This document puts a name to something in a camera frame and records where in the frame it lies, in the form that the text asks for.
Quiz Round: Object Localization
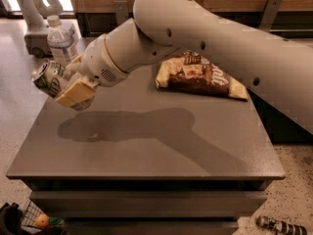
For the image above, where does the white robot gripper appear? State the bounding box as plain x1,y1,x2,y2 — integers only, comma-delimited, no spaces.
55,34,128,108

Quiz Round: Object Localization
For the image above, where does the silver green 7up can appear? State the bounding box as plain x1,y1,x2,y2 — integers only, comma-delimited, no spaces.
31,59,87,111

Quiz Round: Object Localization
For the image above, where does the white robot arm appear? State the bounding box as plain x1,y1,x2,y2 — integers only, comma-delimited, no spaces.
66,0,313,133

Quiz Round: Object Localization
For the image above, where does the clear plastic water bottle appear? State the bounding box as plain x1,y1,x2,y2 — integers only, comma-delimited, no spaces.
47,15,78,66

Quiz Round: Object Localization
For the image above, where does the distant white robot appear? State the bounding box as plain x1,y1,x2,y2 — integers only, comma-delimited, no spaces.
17,0,64,58

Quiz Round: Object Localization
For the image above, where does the grey drawer cabinet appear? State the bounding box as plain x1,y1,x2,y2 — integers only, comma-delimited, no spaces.
8,66,285,235

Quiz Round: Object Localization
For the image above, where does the brown sea salt chip bag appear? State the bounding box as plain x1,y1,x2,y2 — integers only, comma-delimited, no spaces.
156,51,248,100

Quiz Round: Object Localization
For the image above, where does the orange fruit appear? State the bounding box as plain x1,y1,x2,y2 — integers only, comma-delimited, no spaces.
35,213,50,229

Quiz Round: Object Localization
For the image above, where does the black white striped object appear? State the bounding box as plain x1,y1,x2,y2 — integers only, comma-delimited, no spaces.
256,216,308,235

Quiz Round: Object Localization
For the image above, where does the left metal bracket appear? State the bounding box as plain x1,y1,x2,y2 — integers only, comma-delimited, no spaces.
113,0,129,25

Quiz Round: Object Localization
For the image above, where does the metal bracket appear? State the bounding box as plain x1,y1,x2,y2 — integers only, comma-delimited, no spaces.
113,0,129,25
259,0,283,32

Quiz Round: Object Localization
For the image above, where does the black wire basket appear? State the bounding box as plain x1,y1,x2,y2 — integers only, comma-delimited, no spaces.
22,200,65,231

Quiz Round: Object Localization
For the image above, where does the right metal bracket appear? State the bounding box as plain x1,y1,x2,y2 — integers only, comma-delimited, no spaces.
259,0,283,32

